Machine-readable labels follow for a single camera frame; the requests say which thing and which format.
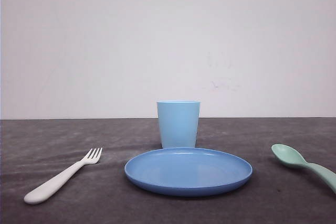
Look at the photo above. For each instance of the light blue plastic cup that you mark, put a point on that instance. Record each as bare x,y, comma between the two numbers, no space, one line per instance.
178,123

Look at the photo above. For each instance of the mint green plastic spoon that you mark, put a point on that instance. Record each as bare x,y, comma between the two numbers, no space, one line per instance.
290,157

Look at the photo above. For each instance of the white plastic fork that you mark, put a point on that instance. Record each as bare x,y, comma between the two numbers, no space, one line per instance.
50,187

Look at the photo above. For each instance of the blue plastic plate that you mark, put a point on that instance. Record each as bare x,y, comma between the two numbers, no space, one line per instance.
188,172

